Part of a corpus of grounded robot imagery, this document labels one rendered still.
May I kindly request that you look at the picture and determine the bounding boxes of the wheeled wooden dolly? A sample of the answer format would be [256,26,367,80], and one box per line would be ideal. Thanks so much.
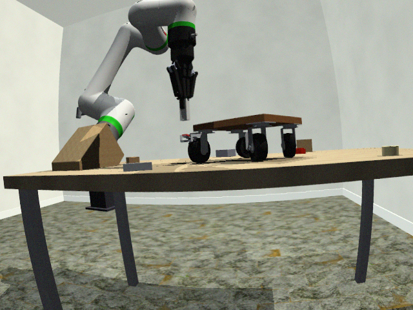
[180,114,302,163]

